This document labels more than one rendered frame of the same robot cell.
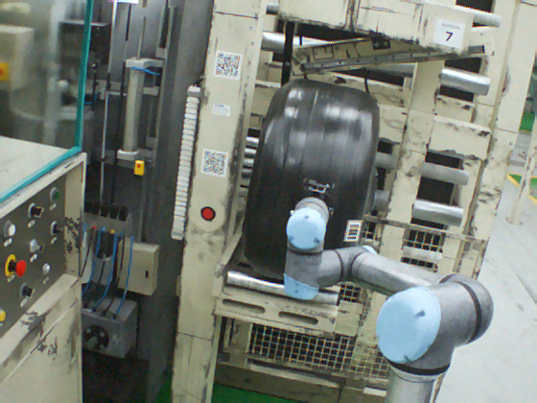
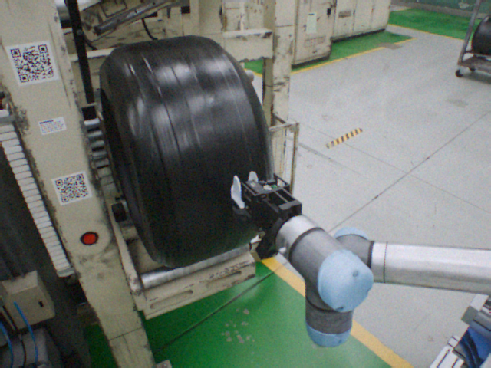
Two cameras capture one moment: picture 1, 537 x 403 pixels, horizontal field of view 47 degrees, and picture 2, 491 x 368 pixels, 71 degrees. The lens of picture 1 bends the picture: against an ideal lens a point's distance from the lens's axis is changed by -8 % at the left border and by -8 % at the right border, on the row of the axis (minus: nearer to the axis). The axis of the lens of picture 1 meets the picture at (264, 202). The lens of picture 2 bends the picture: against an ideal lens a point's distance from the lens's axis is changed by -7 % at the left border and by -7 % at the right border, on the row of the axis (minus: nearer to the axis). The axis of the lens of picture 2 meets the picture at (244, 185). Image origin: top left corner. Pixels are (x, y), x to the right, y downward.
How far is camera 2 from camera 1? 1.07 m
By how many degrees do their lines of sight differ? 33
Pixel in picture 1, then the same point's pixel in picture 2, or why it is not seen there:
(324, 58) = (116, 11)
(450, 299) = not seen: outside the picture
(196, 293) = (110, 304)
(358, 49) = not seen: outside the picture
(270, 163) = (166, 174)
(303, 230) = (354, 291)
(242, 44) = (41, 25)
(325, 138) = (214, 113)
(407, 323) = not seen: outside the picture
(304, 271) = (347, 320)
